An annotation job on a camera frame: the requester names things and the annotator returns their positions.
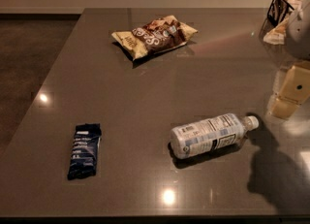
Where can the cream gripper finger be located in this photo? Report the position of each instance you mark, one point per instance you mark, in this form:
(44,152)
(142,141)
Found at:
(282,107)

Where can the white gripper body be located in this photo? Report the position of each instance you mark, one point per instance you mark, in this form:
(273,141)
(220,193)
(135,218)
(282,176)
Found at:
(300,35)

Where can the brown chip bag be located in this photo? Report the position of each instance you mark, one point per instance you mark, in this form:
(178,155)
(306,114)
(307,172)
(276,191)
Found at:
(159,35)

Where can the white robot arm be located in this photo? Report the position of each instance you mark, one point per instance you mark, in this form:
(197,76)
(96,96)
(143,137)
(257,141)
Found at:
(290,32)

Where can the clear plastic water bottle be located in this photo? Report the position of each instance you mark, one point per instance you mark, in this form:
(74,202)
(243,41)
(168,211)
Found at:
(197,138)

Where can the dark blue snack bar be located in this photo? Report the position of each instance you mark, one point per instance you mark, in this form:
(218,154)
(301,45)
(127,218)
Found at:
(84,153)

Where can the black wire basket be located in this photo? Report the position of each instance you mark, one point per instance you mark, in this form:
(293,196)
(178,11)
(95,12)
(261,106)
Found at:
(279,9)

